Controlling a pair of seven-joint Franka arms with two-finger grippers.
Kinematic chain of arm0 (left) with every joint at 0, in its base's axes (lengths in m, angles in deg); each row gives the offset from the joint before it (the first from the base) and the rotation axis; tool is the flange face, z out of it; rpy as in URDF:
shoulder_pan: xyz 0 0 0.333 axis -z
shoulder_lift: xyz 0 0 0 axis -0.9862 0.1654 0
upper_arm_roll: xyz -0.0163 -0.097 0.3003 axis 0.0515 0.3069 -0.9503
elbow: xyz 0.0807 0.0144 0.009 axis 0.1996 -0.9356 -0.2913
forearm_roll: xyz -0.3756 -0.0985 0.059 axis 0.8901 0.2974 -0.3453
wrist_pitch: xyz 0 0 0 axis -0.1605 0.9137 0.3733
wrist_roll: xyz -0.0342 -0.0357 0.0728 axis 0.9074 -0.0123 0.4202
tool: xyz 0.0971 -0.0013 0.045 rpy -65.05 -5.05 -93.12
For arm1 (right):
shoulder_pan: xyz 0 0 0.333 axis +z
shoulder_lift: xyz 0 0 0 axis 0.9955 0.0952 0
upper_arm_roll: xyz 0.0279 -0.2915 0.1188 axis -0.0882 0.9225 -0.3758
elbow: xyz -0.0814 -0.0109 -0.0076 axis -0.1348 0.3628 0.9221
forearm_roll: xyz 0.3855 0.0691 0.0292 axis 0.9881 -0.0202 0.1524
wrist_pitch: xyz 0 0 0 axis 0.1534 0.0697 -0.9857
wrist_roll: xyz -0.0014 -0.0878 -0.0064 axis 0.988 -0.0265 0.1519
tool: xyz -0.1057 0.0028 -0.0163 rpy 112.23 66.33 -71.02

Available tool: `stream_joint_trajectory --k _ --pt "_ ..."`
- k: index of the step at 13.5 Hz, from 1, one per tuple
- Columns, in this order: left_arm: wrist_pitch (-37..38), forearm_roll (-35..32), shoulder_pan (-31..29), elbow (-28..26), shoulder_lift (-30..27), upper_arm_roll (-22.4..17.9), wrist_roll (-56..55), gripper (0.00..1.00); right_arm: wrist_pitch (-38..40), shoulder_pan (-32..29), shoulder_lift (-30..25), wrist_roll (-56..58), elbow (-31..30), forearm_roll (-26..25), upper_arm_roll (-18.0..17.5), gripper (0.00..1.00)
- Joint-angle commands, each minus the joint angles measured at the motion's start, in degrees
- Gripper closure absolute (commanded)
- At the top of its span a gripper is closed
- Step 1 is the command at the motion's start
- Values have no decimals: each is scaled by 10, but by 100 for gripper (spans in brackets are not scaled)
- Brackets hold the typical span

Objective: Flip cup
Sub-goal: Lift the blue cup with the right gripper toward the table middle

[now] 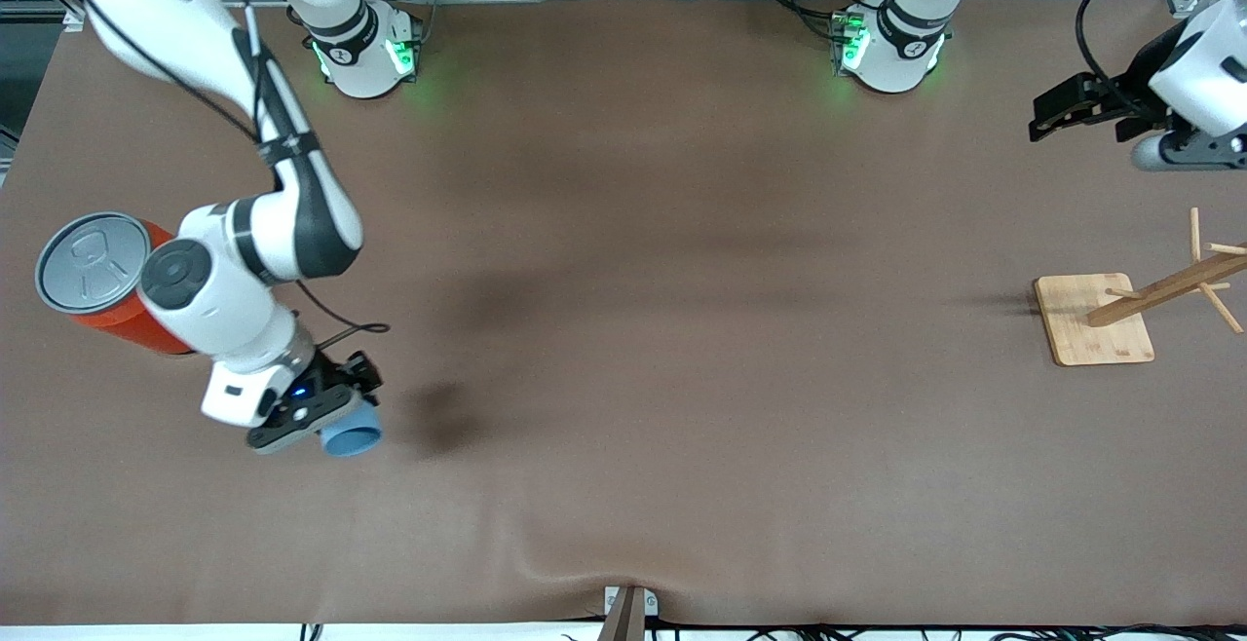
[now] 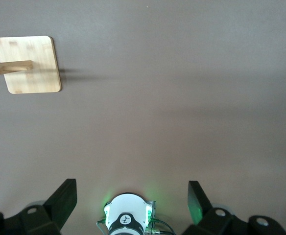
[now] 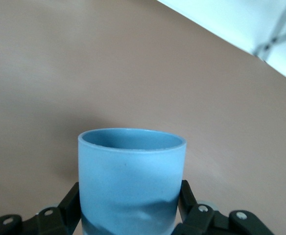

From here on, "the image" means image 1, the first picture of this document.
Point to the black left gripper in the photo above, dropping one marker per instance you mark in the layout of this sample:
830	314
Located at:
1136	78

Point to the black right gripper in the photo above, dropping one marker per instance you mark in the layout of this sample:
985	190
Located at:
333	369

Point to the light blue plastic cup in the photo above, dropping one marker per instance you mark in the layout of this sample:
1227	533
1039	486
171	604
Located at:
351	434

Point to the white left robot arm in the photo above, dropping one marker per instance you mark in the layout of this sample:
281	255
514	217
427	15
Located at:
906	47

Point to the wooden cup stand with pegs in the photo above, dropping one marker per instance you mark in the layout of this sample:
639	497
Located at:
1096	324

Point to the brown table cover mat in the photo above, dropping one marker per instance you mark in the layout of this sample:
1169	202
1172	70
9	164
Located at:
633	378

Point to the orange can with silver lid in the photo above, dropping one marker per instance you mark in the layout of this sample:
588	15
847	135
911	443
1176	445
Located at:
93	266

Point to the grey metal table bracket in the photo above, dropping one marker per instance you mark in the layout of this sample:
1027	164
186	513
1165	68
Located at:
651	605

